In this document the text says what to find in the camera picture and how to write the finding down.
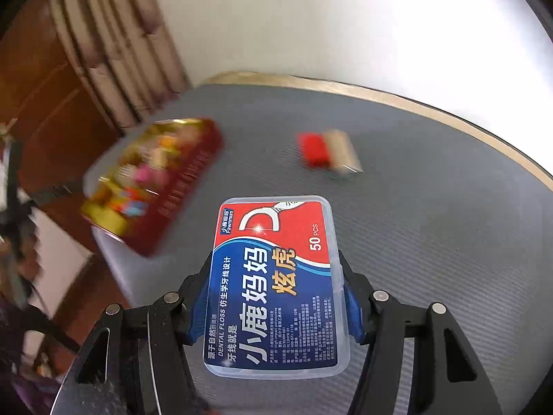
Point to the red block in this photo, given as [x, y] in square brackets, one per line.
[314, 149]

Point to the brown wooden door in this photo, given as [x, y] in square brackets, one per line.
[47, 116]

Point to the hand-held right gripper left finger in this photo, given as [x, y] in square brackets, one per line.
[196, 313]

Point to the beige rectangular box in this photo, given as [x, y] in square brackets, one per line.
[343, 151]

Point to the pink eraser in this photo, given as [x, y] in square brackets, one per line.
[144, 176]

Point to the red gift box gold lining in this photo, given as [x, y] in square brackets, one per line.
[181, 181]

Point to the beige door frame moulding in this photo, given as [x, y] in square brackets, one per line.
[116, 52]

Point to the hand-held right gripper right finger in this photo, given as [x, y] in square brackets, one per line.
[353, 309]

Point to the dental floss box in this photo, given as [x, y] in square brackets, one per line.
[276, 285]

